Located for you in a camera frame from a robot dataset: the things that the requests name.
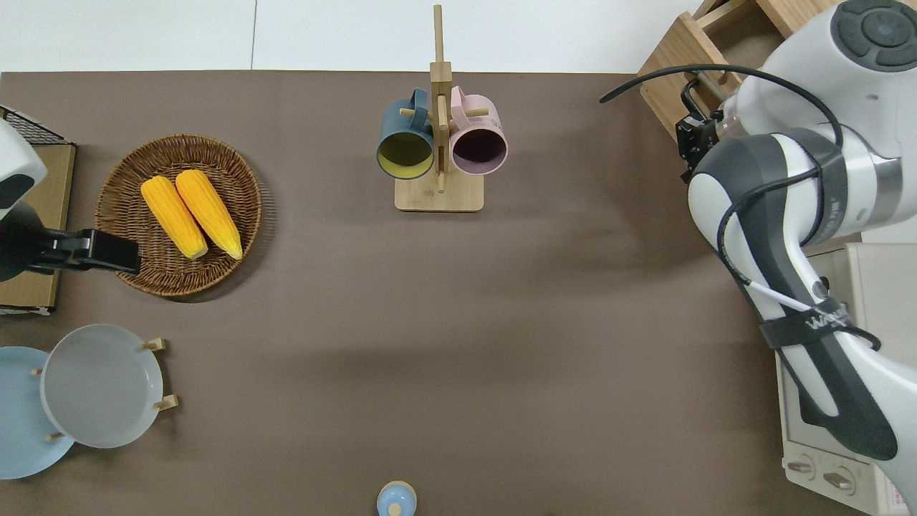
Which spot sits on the brown table mat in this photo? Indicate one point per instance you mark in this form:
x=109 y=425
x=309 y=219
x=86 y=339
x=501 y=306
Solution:
x=501 y=322

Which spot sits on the pink mug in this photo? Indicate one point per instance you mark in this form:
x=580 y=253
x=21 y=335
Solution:
x=478 y=129

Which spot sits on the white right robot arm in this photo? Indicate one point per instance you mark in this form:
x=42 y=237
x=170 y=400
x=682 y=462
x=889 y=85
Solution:
x=845 y=179

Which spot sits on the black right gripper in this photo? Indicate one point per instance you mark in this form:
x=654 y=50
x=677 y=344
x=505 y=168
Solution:
x=698 y=147

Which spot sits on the wooden mug tree stand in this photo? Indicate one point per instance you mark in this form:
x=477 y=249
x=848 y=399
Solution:
x=438 y=197

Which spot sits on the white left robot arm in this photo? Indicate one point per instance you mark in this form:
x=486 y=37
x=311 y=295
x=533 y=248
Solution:
x=16 y=158

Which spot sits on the light blue plate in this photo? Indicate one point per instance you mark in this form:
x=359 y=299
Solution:
x=21 y=423

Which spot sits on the light wooden drawer cabinet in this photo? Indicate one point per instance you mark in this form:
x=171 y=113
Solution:
x=795 y=14

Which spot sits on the blue service bell wooden base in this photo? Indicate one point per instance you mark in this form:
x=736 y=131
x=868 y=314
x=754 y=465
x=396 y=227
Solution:
x=396 y=499

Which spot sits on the round brown wicker basket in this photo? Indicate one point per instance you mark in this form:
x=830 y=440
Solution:
x=129 y=186

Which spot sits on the grey plate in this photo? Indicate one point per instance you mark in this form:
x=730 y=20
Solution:
x=100 y=387

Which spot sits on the wooden crate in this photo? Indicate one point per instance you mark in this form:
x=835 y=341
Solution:
x=680 y=64

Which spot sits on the wooden plate rack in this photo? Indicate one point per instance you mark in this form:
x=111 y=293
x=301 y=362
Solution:
x=166 y=402

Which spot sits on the light wooden lid board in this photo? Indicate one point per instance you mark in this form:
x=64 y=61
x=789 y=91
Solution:
x=57 y=186

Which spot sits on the cream toaster oven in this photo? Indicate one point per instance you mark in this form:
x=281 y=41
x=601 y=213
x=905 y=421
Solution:
x=874 y=287

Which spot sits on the dark blue mug yellow inside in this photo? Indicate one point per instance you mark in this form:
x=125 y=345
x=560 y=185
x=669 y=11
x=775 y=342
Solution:
x=405 y=129

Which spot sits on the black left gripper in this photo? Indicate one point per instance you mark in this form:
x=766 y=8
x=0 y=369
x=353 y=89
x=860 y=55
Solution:
x=61 y=251

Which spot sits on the yellow corn cob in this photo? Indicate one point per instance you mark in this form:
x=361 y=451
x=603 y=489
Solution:
x=209 y=213
x=174 y=217

